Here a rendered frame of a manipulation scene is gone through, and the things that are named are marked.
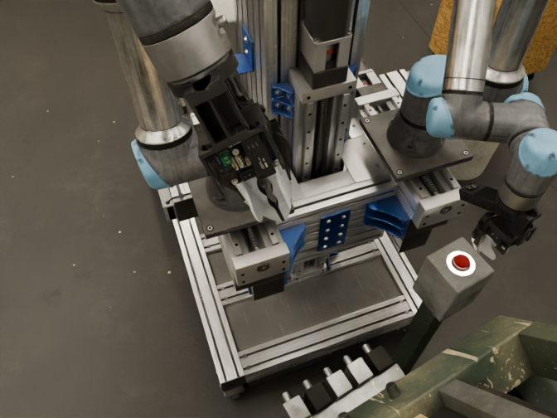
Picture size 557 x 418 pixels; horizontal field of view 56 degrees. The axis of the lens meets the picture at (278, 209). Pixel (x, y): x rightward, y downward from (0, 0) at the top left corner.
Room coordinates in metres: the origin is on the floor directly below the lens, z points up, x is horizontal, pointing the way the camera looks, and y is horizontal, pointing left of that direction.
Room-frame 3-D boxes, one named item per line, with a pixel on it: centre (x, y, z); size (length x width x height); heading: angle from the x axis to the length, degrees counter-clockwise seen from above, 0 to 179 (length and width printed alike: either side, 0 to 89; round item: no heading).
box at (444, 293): (0.63, -0.45, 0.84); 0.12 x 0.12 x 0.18; 30
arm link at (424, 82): (0.95, -0.37, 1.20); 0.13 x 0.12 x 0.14; 84
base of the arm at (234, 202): (0.79, 0.10, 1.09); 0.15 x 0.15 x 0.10
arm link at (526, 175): (0.61, -0.46, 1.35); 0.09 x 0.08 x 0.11; 174
